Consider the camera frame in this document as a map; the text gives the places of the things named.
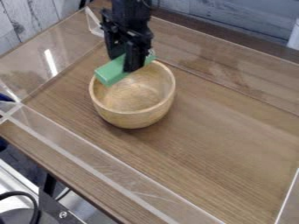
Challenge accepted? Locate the black cable lower left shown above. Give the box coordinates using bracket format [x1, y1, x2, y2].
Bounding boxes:
[0, 190, 43, 224]

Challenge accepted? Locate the black metal table leg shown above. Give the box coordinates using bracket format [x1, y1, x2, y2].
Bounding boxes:
[43, 174, 58, 197]

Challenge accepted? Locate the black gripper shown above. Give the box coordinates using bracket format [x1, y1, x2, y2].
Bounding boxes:
[100, 0, 154, 73]

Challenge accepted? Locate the clear acrylic front wall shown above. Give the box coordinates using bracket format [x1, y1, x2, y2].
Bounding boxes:
[0, 81, 226, 224]

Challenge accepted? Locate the light brown wooden bowl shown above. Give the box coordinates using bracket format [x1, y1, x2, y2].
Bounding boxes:
[88, 60, 176, 129]

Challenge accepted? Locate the green rectangular block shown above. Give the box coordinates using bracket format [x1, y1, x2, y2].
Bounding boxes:
[94, 53, 155, 87]

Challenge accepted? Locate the clear acrylic back wall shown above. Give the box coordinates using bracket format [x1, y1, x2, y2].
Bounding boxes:
[150, 17, 299, 116]

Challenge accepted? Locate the clear acrylic corner bracket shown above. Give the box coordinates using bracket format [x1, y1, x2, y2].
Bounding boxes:
[84, 7, 104, 38]

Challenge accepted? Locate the clear acrylic wall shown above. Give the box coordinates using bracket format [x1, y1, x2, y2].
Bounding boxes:
[0, 81, 226, 224]
[150, 17, 299, 116]

